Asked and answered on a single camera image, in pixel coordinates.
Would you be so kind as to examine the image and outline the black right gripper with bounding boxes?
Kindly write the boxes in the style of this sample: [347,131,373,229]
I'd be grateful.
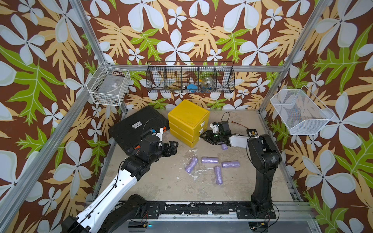
[199,130,224,144]

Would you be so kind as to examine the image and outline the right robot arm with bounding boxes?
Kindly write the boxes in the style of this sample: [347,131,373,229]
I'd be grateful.
[200,121,282,217]

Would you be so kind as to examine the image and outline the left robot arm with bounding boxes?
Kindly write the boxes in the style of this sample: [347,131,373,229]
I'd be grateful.
[62,135,178,233]

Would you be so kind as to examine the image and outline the yellow plastic drawer cabinet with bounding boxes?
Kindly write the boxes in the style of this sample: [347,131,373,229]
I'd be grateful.
[168,100,210,148]

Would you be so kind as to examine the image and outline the black parallel charging board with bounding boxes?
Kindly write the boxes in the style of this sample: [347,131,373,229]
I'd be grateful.
[246,129,258,136]

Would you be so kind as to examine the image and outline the black tool case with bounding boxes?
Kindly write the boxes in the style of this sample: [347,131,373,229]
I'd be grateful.
[109,106,170,156]

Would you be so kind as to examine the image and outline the clear jar in basket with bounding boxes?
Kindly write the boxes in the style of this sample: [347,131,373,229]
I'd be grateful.
[202,77,213,91]

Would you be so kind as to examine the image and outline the blue object in basket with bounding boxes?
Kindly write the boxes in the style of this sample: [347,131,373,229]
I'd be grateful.
[187,84,198,93]

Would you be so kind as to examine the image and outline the white mesh basket right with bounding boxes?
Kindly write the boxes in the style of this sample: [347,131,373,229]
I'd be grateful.
[270,85,335,136]

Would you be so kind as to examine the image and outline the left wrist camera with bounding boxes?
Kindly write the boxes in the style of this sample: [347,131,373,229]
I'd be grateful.
[152,128,164,141]

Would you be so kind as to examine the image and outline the black wire basket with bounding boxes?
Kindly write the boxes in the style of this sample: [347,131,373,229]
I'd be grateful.
[145,61,235,94]

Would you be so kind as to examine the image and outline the white wire basket left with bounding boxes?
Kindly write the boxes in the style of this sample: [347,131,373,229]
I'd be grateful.
[87,62,131,106]

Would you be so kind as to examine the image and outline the aluminium frame post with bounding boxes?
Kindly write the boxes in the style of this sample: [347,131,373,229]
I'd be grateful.
[258,0,333,113]

